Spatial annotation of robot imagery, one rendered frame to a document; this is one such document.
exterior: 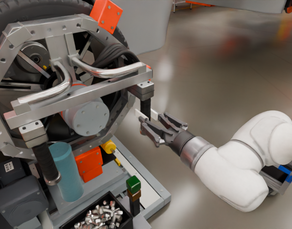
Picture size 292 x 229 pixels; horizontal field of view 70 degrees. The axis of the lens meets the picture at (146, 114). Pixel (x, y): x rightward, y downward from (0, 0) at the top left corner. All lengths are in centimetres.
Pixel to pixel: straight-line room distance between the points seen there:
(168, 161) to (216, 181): 116
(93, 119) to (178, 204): 95
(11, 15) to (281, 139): 79
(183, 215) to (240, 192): 95
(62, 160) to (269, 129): 62
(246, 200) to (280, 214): 113
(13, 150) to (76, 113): 28
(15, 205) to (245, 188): 96
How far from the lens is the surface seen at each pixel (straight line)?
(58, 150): 78
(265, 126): 59
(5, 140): 82
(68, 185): 86
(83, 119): 67
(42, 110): 56
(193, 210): 147
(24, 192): 116
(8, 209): 117
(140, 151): 173
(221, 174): 52
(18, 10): 77
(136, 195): 78
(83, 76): 90
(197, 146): 56
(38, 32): 70
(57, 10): 79
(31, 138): 56
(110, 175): 132
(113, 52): 69
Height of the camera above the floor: 126
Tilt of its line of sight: 37 degrees down
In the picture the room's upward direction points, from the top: straight up
